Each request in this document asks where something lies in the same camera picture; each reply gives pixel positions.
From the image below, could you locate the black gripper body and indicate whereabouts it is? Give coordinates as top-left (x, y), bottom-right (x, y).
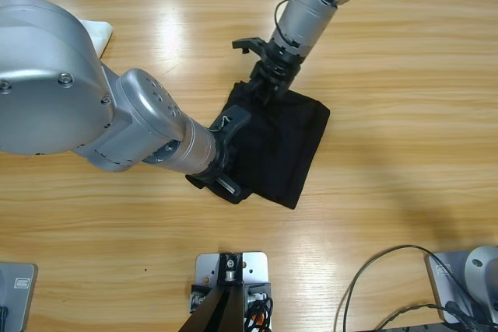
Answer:
top-left (251, 40), bottom-right (304, 99)
top-left (201, 139), bottom-right (251, 204)

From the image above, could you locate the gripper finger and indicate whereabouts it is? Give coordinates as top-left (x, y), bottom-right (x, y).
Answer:
top-left (252, 79), bottom-right (281, 107)

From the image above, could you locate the black polo shirt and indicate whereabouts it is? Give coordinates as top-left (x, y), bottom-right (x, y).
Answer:
top-left (185, 80), bottom-right (331, 211)

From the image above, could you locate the white cloth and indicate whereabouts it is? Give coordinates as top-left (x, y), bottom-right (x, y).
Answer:
top-left (79, 19), bottom-right (114, 60)

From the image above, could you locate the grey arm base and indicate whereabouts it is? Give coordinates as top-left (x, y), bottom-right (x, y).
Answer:
top-left (0, 262), bottom-right (39, 332)
top-left (424, 245), bottom-right (498, 325)

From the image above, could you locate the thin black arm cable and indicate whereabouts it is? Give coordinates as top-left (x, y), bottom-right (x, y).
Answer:
top-left (273, 0), bottom-right (292, 44)

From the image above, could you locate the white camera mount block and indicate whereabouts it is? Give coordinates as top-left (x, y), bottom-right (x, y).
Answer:
top-left (188, 252), bottom-right (272, 327)

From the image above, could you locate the dark camera post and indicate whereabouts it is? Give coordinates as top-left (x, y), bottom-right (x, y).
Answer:
top-left (182, 253), bottom-right (245, 332)

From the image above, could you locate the orange and black cable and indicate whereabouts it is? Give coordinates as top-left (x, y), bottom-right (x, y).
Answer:
top-left (244, 295), bottom-right (275, 332)

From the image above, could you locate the thin black looped cable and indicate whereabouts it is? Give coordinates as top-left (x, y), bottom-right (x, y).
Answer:
top-left (333, 244), bottom-right (491, 332)

